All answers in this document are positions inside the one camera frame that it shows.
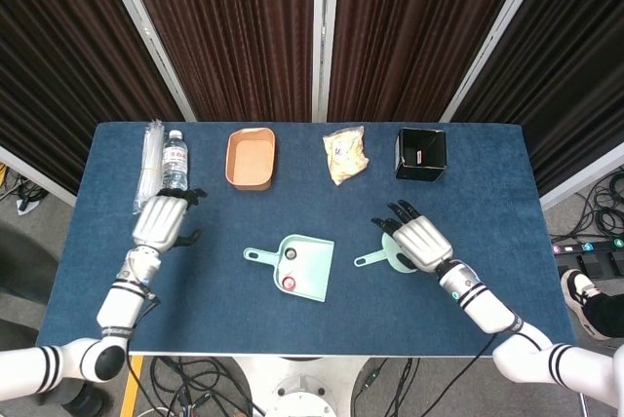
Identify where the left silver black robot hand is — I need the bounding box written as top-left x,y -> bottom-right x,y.
132,186 -> 209,255

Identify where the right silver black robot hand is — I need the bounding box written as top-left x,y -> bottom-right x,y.
371,200 -> 453,274

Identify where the mint green hand brush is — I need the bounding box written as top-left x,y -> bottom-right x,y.
354,231 -> 420,275

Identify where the mint green plastic dustpan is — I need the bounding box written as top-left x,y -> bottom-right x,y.
243,235 -> 336,304

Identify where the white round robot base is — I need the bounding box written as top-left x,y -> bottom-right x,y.
233,356 -> 374,417

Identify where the clear plastic water bottle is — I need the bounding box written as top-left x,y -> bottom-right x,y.
160,130 -> 189,194

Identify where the black cardboard box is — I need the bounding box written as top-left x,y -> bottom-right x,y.
393,127 -> 449,183

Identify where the clear plastic sleeve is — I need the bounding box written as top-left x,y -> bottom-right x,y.
133,118 -> 165,216

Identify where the crumpled clear plastic bag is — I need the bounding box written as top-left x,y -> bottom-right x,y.
322,125 -> 371,187

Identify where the blue fabric table cloth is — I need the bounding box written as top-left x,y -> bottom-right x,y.
36,122 -> 576,358

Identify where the white and black sneaker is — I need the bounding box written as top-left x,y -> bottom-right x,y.
560,269 -> 605,329

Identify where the brown pleated partition panel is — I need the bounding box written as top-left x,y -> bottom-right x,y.
441,0 -> 624,211
0,0 -> 196,194
97,0 -> 327,124
321,0 -> 557,124

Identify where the black trouser leg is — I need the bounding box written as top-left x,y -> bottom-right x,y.
582,289 -> 624,341

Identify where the black floor cable bundle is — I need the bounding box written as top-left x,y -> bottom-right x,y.
572,171 -> 624,243
350,356 -> 430,417
0,168 -> 50,216
143,356 -> 267,417

